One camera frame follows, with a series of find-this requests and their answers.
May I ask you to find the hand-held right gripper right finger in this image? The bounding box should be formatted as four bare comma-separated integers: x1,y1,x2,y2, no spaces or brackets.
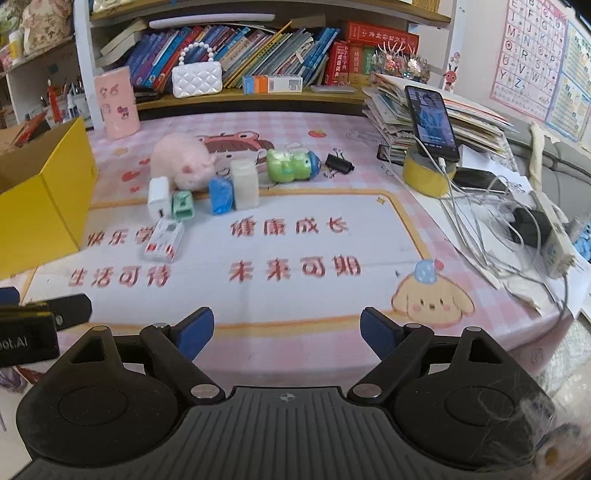
347,306,513,407

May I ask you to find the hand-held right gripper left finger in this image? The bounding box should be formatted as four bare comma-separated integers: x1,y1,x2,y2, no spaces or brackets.
69,306,227,407

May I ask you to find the yellow cardboard box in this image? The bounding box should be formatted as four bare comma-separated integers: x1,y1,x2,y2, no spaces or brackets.
0,116,99,281

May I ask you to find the white red small packet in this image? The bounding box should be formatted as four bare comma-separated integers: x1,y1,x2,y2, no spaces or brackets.
142,218,184,263

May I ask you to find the mint green small case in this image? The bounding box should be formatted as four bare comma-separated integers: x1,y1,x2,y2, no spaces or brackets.
172,190,195,223

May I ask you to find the blue plastic pouch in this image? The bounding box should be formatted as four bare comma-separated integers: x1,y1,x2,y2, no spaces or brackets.
209,178,236,215

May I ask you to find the white charger plug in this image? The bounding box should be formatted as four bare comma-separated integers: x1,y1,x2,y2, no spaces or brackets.
148,176,172,221

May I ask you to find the white plastic bottle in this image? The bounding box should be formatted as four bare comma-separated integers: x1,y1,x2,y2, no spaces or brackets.
230,158,260,210

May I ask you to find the pink plush pig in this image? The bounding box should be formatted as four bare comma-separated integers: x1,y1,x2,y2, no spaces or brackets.
150,132,218,191

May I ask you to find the green toy bottle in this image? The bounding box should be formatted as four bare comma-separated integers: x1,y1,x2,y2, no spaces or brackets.
267,147,321,188

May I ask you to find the purple plastic bag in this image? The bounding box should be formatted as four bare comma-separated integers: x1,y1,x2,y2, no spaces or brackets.
0,364,33,398

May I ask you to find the brown flat cardboard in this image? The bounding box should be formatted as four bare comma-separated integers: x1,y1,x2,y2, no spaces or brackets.
0,124,28,148

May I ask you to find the yellow tape roll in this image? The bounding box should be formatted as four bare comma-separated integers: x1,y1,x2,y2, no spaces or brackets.
402,147,458,198

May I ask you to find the black binder clip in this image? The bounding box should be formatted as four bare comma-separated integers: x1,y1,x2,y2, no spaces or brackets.
324,148,355,175

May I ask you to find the grey furry tuft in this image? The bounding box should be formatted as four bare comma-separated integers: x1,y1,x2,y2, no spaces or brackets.
480,388,585,472

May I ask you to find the black power adapter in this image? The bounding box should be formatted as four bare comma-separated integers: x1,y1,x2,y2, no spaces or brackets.
508,208,552,247

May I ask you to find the black flat device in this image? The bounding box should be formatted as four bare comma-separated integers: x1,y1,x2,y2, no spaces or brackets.
455,168,509,192

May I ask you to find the pen holder with stationery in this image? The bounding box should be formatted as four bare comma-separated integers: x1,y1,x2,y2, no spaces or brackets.
39,76,90,125

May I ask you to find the pink printed canister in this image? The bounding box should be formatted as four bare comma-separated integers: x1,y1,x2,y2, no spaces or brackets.
93,66,140,140

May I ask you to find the white cubby shelf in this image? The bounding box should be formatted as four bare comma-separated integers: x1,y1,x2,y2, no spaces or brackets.
0,41,88,130

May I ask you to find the black smartphone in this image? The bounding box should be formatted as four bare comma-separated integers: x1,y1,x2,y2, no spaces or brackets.
405,84,461,162

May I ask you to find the blue crumpled cloth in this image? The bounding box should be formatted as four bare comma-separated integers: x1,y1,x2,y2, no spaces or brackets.
573,228,591,264

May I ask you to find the stack of papers and booklets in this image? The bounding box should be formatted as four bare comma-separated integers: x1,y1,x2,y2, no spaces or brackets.
362,71,520,162

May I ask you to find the cream cloth strip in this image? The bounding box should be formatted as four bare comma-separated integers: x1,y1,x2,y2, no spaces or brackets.
529,122,561,195

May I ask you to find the white quilted pearl handbag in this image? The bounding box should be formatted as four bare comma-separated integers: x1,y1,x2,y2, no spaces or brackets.
172,41,222,99

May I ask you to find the white jar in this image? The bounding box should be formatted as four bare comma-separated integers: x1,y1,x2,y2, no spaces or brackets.
7,30,24,65

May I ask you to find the orange blue white carton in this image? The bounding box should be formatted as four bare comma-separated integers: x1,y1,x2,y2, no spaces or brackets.
242,74,304,95

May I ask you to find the floral fabric bag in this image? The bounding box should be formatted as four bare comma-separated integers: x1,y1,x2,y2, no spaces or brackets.
21,0,75,56

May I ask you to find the red green upright dictionary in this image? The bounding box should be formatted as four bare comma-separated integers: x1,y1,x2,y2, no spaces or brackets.
348,44,377,85

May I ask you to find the worn thick book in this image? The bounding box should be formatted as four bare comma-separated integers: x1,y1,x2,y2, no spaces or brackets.
99,18,148,58

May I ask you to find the sparkly decorative crown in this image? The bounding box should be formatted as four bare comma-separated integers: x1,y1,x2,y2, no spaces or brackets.
372,41,432,83

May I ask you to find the row of children's books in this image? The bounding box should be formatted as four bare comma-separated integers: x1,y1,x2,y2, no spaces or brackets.
124,23,342,93

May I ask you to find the large red book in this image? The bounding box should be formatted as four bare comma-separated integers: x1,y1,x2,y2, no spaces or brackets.
345,21,420,54

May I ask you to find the white long flat board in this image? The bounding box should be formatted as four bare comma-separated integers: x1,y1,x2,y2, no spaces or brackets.
148,16,273,31

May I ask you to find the white power strip with cables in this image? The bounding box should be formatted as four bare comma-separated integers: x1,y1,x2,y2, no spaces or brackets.
443,152,578,315

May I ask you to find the white charging cable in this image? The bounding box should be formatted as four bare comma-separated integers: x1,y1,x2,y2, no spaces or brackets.
434,156,571,324

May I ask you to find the cartoon wall sticker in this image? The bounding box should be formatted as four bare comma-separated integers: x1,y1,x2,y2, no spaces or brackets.
443,53,462,90

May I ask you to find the alphabet wall poster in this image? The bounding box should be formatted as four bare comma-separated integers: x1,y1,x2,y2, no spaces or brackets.
489,0,570,121

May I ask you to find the blue bordered wall poster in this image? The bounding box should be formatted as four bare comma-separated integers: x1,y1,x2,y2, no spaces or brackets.
545,18,591,141

